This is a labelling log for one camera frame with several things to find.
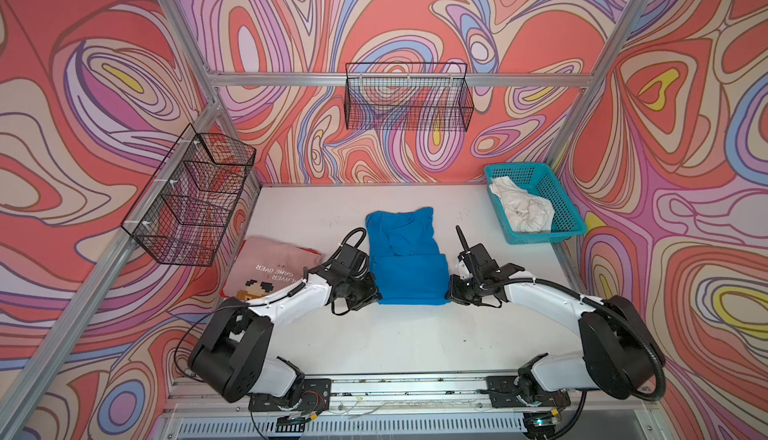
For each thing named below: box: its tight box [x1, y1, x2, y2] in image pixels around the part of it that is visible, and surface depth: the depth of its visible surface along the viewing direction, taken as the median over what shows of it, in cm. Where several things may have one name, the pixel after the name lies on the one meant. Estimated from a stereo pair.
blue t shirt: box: [365, 207, 451, 305], surface depth 103 cm
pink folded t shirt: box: [221, 235, 321, 302], surface depth 90 cm
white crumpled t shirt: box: [489, 176, 555, 233], surface depth 109 cm
